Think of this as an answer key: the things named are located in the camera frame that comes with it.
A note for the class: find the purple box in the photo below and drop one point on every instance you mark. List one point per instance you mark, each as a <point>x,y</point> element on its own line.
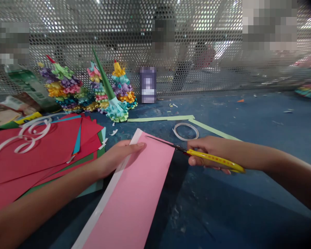
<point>148,85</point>

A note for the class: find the yellow and blue packet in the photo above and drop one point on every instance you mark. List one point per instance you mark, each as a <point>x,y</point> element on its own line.
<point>28,118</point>

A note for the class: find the curled white backing strip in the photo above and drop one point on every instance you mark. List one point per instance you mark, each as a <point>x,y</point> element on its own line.
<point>23,135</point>

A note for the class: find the small colourful paper tree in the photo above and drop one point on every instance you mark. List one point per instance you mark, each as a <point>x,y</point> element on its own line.
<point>97,88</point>

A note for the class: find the short pale green paper strip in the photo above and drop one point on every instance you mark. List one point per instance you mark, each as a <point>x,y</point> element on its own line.
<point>158,118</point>

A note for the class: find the green cone paper tree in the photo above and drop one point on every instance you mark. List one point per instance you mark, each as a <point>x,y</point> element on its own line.
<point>114,106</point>

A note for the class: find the pink paper sheet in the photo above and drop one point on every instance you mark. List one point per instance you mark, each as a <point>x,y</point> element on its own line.
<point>134,197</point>

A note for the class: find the white tape roll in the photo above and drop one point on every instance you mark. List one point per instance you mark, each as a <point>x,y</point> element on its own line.
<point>176,133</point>

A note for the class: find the person's left hand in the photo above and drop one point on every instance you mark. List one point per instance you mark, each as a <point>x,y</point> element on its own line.
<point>116,158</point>

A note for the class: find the person's right hand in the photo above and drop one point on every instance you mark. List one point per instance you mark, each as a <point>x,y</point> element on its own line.
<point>217,147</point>

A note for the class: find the clear plastic bottle green label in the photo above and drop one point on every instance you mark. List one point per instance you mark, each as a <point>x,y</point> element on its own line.
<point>31,85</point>

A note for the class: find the red tipped colourful paper tree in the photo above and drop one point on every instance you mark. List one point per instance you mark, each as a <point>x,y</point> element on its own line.
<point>64,88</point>

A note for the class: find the stack of red paper sheets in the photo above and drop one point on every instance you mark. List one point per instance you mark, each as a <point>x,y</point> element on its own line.
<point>41,155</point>

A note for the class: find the flat colourful paper tree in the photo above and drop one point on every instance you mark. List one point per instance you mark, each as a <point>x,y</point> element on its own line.
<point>309,90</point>

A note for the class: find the printed booklet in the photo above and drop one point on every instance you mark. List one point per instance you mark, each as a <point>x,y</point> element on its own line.
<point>7,109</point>

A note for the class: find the teal paper sheet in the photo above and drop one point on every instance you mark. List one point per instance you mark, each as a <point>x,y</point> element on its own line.
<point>77,141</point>

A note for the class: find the long pale green paper strip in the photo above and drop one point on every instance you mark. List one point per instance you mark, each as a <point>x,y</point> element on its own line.
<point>210,129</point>

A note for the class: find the perforated metal mesh screen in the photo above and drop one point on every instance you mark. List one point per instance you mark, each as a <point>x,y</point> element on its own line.
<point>197,39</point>

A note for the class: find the white tape strip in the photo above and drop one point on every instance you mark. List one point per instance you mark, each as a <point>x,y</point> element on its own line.
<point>111,192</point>

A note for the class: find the yellow topped colourful paper tree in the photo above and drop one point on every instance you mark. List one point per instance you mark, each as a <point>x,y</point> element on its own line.
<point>123,88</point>

